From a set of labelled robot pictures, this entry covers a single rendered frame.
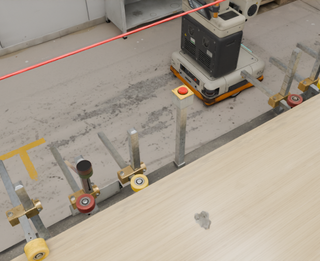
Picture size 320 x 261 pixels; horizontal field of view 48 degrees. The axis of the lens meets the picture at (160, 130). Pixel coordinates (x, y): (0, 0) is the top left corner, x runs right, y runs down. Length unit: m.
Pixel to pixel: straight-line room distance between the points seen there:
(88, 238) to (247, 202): 0.69
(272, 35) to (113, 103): 2.00
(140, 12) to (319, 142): 2.93
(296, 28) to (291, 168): 2.96
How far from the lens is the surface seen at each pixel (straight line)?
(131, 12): 4.35
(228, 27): 2.86
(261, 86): 2.26
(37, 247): 1.48
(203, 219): 1.53
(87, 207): 1.59
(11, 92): 3.70
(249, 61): 3.39
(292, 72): 2.11
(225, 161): 1.73
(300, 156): 1.84
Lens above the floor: 2.25
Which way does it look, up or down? 47 degrees down
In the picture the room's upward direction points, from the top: 1 degrees counter-clockwise
